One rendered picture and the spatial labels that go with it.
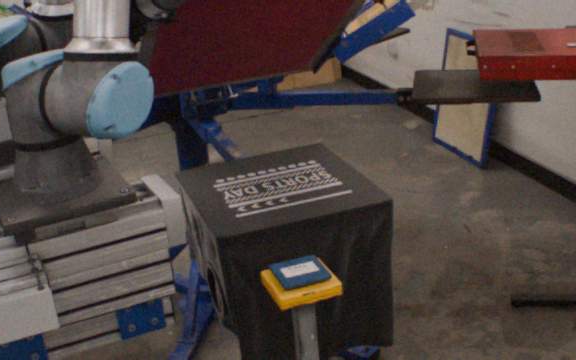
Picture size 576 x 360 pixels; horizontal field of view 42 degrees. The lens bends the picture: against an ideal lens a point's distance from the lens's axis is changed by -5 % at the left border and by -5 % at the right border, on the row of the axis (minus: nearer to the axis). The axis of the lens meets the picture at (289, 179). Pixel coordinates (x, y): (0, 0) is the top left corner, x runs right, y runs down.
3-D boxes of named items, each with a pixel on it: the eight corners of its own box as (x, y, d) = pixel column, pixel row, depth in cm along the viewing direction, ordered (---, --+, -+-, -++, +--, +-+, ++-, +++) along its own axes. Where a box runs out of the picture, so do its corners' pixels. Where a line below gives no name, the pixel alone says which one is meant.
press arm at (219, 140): (306, 231, 199) (304, 209, 197) (284, 236, 197) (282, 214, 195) (195, 111, 308) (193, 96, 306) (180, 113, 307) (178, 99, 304)
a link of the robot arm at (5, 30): (-25, 83, 168) (-38, 24, 163) (26, 68, 177) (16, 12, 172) (-2, 89, 160) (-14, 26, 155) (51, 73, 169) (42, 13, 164)
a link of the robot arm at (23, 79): (48, 118, 134) (35, 43, 129) (103, 124, 127) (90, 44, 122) (-3, 140, 124) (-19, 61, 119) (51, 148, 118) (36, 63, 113)
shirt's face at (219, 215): (392, 200, 191) (392, 198, 190) (219, 239, 178) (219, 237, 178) (320, 144, 233) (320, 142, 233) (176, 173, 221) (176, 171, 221)
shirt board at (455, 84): (529, 88, 299) (529, 68, 296) (541, 119, 263) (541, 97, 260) (202, 95, 326) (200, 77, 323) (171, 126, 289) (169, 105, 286)
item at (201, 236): (264, 344, 194) (250, 228, 182) (231, 353, 191) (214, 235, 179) (216, 268, 234) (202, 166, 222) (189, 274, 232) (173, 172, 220)
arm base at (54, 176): (21, 212, 120) (9, 154, 117) (9, 183, 133) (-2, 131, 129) (110, 189, 126) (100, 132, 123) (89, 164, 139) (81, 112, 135)
